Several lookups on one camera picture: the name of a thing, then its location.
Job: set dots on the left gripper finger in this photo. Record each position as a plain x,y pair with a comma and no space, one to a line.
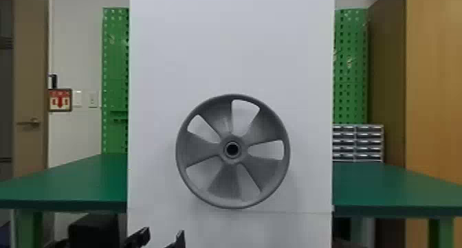
139,238
179,241

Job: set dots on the red wall sign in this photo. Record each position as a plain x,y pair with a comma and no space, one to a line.
60,99

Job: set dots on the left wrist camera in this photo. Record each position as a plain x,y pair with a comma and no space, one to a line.
94,231

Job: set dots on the white drawer cabinet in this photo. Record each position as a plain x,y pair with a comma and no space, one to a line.
357,143

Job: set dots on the grey wheel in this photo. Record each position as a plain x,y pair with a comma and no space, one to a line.
196,148

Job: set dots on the white panel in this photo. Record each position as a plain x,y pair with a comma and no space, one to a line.
231,43

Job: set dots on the white wall switch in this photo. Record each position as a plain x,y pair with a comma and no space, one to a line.
93,99
77,98

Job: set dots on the wooden cupboard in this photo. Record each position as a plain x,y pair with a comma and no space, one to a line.
426,80

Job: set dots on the brown door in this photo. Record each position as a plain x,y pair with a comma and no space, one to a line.
30,80

